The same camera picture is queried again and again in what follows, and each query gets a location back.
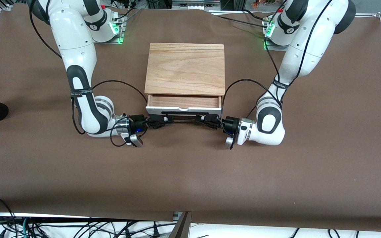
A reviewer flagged white-front drawer with handle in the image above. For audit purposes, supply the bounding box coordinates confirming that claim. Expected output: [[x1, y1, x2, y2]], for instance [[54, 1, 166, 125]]
[[145, 94, 223, 122]]

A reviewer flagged brown paper table cover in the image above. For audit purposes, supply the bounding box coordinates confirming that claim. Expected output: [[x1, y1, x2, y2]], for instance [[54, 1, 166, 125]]
[[0, 3, 381, 232]]

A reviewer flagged dark slanted beam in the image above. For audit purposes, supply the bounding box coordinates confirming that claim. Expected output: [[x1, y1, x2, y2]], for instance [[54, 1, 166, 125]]
[[169, 212, 193, 238]]

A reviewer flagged black equipment box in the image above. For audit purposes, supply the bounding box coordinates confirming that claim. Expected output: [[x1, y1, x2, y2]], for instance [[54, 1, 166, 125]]
[[146, 0, 173, 10]]

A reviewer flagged grey metal equipment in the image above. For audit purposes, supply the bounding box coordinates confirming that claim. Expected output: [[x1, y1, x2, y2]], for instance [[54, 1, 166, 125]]
[[172, 0, 221, 10]]

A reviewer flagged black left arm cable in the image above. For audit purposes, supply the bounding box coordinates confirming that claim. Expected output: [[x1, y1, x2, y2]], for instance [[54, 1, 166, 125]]
[[220, 0, 333, 133]]

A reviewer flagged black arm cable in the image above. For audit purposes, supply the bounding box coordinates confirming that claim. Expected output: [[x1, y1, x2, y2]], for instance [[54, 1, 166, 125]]
[[220, 0, 333, 133], [28, 0, 148, 148]]

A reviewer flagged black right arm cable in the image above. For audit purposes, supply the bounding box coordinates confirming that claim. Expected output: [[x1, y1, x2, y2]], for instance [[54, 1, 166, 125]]
[[28, 0, 148, 148]]

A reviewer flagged thick black base cable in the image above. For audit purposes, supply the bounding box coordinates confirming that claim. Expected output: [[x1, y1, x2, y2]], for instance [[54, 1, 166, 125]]
[[214, 15, 272, 30]]

